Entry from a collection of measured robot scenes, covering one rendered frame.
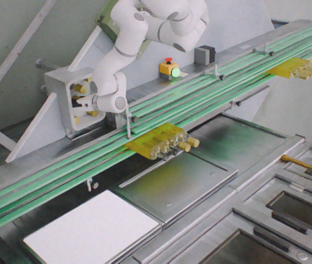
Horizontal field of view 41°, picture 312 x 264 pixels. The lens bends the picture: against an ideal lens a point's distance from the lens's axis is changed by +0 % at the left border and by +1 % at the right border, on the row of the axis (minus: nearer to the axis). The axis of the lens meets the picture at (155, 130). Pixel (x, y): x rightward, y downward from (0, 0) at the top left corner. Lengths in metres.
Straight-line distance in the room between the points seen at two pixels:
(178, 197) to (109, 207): 0.29
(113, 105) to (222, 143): 0.81
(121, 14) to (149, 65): 0.71
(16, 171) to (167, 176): 0.64
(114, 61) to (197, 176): 0.68
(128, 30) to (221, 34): 1.17
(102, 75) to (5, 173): 0.55
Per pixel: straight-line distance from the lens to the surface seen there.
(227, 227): 1.68
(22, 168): 1.71
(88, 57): 1.84
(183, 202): 1.72
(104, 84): 1.49
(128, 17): 1.40
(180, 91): 2.04
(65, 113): 1.78
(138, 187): 1.81
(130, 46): 1.42
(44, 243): 1.62
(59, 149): 1.78
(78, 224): 1.67
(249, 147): 2.15
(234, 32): 2.60
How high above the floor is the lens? 2.19
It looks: 40 degrees down
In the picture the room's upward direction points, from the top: 114 degrees clockwise
